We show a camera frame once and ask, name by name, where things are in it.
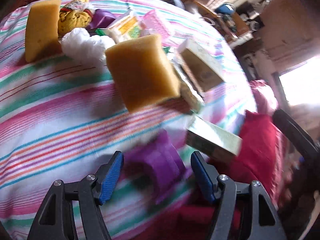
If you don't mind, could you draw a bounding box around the small green white box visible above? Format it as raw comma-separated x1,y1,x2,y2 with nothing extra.
185,116,242,162

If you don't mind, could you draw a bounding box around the sesame cracker packet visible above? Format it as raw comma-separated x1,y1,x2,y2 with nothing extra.
171,60,204,113

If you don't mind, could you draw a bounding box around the beige medicine box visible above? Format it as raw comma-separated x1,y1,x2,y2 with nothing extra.
177,38,224,92

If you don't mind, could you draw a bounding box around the yellow sponge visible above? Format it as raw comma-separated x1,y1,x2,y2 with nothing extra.
25,0,61,63
105,34,181,112

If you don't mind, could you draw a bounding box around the white plastic bag bundle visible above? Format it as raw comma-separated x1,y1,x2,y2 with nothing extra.
61,28,90,59

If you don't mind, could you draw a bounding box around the yellow green snack packet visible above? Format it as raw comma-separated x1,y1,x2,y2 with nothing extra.
95,9,142,44

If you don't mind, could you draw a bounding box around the yellow patterned cloth ball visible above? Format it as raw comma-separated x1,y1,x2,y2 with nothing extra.
58,0,94,37

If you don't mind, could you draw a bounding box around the purple plastic bag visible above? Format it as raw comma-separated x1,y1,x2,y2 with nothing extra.
87,9,117,29

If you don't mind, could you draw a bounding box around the pink hair roller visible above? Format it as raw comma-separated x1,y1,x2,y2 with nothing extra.
140,9,172,47

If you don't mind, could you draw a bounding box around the red pillow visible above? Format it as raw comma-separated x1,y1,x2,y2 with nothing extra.
172,81,284,239

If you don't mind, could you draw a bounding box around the striped bed sheet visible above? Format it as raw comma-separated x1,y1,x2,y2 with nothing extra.
1,0,257,239

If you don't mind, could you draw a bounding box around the wooden desk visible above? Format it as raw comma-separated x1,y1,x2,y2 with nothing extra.
181,0,254,49

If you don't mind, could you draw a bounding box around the blue jug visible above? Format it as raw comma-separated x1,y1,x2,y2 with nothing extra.
214,2,236,15

